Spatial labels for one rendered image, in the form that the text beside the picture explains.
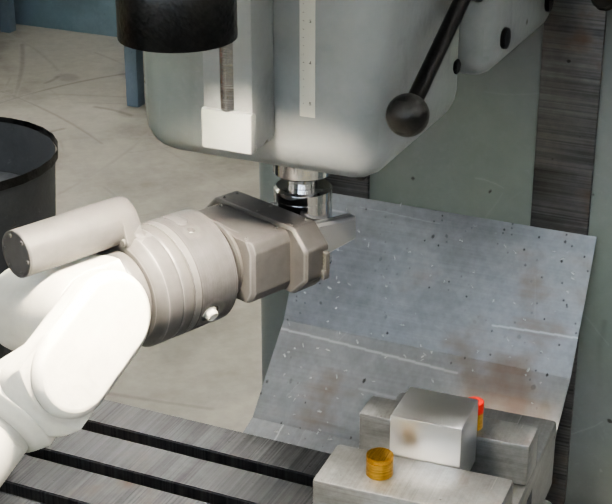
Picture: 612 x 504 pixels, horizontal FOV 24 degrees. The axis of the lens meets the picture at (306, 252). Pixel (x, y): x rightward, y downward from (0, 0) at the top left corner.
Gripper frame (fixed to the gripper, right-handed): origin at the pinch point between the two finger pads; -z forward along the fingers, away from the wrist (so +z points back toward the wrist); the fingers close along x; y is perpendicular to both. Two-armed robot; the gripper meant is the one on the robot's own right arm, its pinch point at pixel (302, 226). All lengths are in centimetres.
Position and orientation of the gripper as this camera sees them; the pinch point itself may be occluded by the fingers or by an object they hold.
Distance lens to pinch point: 117.8
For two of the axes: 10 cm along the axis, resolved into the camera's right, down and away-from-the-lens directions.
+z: -7.1, 2.8, -6.4
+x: -7.0, -2.9, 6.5
